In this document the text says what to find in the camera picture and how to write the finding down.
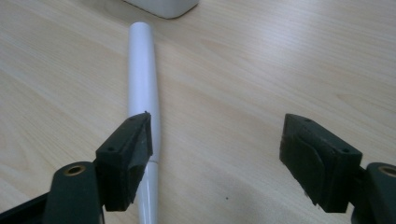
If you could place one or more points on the white box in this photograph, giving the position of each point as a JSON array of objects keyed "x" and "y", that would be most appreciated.
[{"x": 165, "y": 6}]

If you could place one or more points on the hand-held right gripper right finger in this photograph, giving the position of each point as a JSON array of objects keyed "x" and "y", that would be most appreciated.
[{"x": 323, "y": 168}]

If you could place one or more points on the white pen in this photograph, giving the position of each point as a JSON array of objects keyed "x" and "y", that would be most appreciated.
[{"x": 142, "y": 74}]

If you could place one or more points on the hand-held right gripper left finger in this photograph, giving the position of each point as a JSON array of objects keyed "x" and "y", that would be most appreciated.
[{"x": 120, "y": 165}]

